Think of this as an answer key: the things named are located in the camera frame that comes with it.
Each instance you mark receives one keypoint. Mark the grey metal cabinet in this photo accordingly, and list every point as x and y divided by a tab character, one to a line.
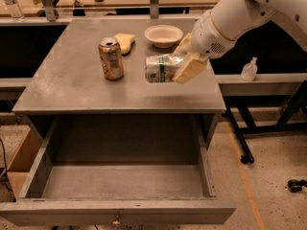
71	80

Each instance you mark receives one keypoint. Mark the open grey top drawer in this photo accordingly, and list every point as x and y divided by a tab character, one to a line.
120	169

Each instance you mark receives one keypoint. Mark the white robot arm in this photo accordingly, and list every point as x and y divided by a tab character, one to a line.
233	18

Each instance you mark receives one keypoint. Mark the yellow sponge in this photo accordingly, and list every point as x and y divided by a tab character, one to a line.
125	41

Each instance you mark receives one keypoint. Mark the black caster wheel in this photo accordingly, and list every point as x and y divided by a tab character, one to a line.
296	186

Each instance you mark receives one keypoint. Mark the white paper bowl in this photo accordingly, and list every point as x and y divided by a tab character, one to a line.
163	36

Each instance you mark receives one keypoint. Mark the cardboard box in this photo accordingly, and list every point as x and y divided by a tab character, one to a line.
22	161

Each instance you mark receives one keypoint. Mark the clear hand sanitizer bottle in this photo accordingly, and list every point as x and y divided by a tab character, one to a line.
250	70

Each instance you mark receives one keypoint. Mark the white green 7up can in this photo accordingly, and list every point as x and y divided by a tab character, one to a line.
161	68

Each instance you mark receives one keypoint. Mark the black table leg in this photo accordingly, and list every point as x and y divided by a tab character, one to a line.
247	156

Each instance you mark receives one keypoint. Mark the brown gold soda can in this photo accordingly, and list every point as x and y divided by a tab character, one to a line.
111	58

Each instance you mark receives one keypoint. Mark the clear plastic water bottle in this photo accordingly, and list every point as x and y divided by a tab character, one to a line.
14	9

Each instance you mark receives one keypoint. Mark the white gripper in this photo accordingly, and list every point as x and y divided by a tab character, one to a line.
207	37

